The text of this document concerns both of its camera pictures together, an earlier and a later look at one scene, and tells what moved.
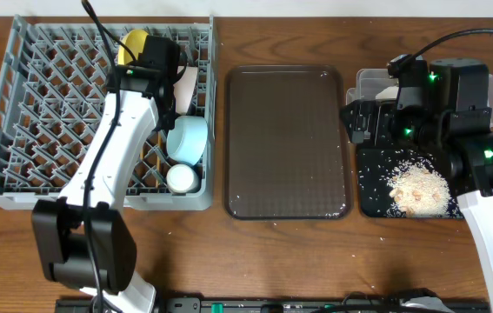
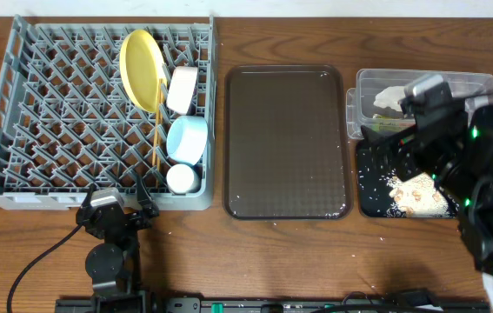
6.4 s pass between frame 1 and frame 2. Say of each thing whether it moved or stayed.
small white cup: stayed
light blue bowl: stayed
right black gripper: moved
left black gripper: moved
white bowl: stayed
